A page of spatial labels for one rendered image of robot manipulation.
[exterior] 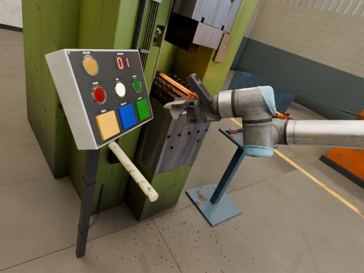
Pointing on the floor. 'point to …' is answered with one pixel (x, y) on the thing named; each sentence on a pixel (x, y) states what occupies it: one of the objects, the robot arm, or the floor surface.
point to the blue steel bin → (246, 77)
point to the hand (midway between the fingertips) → (166, 104)
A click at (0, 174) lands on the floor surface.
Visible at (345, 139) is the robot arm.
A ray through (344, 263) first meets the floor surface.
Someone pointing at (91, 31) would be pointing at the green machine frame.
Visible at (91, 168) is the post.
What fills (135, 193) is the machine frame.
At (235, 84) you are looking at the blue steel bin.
